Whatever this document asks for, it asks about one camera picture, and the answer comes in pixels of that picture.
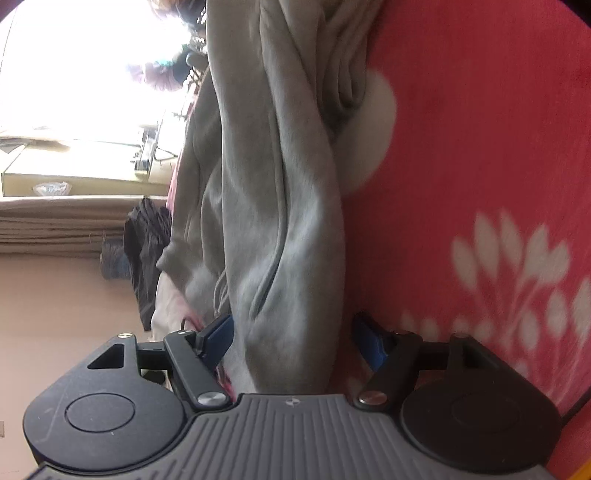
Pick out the grey hooded sweatshirt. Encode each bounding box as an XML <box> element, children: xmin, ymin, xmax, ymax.
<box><xmin>158</xmin><ymin>1</ymin><xmax>381</xmax><ymax>394</ymax></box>

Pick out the black garment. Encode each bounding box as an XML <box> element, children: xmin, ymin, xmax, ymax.
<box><xmin>123</xmin><ymin>197</ymin><xmax>171</xmax><ymax>332</ymax></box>

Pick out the beige curtain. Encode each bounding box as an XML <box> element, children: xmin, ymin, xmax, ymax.
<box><xmin>1</xmin><ymin>195</ymin><xmax>166</xmax><ymax>258</ymax></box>

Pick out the red floral blanket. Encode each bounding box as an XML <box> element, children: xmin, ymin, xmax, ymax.
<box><xmin>329</xmin><ymin>0</ymin><xmax>591</xmax><ymax>416</ymax></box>

